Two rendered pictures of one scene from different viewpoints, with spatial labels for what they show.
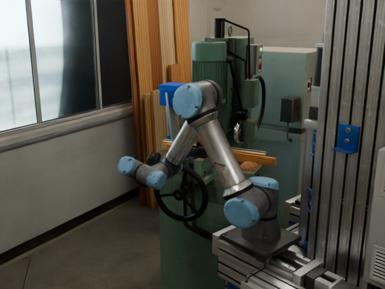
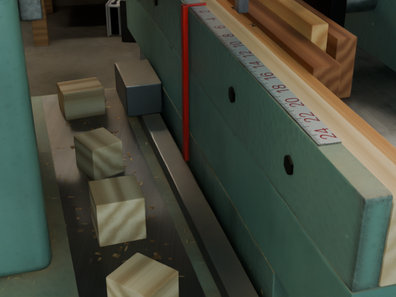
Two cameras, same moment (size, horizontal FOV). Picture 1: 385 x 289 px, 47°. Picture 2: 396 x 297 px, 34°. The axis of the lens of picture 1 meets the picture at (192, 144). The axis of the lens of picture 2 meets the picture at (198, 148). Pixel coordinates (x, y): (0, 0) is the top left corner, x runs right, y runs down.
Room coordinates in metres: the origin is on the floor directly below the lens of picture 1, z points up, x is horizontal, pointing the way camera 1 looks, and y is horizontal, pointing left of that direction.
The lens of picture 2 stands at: (2.68, 0.29, 1.11)
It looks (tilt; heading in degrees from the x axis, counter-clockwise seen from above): 29 degrees down; 229
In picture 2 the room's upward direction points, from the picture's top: straight up
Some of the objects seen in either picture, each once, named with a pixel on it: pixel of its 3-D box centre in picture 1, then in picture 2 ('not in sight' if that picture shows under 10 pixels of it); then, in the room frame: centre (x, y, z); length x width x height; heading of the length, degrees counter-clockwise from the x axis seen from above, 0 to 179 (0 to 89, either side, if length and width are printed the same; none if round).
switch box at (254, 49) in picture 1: (254, 58); not in sight; (2.53, -0.35, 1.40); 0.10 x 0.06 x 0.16; 155
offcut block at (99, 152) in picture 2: not in sight; (98, 154); (2.40, -0.17, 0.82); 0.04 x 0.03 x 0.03; 86
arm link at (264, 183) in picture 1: (262, 195); not in sight; (1.54, -0.26, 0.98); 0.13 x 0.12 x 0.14; 148
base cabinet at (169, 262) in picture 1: (215, 237); not in sight; (2.41, -0.14, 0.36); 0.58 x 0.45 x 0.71; 155
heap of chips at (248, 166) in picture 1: (248, 164); not in sight; (2.11, -0.28, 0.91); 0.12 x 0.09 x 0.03; 155
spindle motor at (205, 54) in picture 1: (209, 73); not in sight; (2.30, -0.09, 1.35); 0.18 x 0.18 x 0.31
